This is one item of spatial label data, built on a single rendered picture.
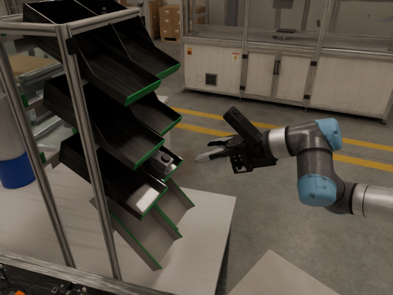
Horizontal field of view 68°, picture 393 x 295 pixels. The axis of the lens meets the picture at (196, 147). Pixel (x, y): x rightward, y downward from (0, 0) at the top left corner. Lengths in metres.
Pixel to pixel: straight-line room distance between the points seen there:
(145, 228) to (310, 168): 0.54
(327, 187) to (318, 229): 1.95
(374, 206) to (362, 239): 1.92
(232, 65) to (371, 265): 3.20
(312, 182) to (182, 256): 0.63
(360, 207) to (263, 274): 0.48
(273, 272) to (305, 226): 1.48
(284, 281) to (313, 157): 0.56
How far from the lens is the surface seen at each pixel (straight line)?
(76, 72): 0.66
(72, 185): 1.55
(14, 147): 1.55
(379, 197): 0.74
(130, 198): 0.83
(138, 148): 0.75
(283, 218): 2.59
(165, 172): 0.89
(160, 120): 0.88
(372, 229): 2.78
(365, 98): 4.51
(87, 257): 1.20
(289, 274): 1.13
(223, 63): 4.63
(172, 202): 1.07
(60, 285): 1.01
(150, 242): 0.95
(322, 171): 0.66
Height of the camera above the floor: 1.74
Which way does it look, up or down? 31 degrees down
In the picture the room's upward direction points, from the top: straight up
